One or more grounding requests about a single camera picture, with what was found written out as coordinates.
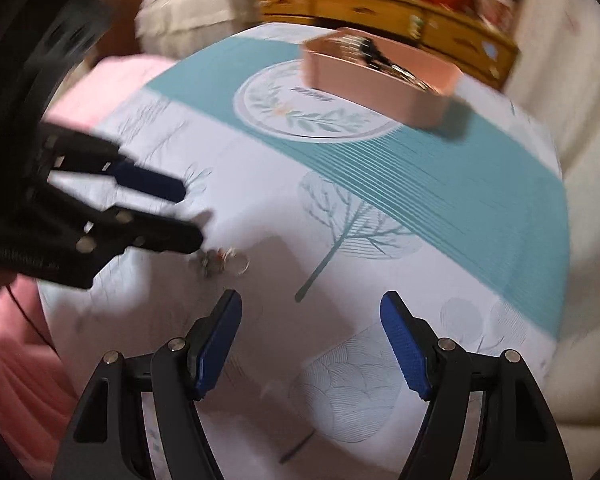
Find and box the round pearl brooch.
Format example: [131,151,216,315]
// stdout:
[189,247,250,278]

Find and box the pink jewelry tray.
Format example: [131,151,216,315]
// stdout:
[300,27,463,130]

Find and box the pink quilted blanket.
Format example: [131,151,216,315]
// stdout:
[0,55,175,479]

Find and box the white lace-covered cabinet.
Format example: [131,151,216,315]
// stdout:
[135,0,259,60]

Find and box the teal tree-print tablecloth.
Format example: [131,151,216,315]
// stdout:
[40,25,569,479]

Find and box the cream floral curtain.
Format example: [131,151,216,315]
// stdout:
[506,0,600,479]

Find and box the wooden desk with drawers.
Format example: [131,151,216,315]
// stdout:
[257,0,519,91]

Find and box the black bead bracelet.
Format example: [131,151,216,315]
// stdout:
[352,34,401,74]

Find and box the gold chain bracelet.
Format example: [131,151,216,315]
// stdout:
[389,62,439,94]

